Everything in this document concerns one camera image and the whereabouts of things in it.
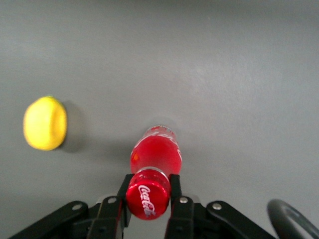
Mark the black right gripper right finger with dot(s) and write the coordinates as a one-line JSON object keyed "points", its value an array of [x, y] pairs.
{"points": [[180, 219]]}

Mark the red coke bottle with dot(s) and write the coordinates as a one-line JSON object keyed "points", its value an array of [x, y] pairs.
{"points": [[154, 159]]}

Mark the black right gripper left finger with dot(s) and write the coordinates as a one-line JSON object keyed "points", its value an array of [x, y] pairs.
{"points": [[109, 219]]}

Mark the yellow lemon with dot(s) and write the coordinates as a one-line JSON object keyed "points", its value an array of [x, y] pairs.
{"points": [[45, 123]]}

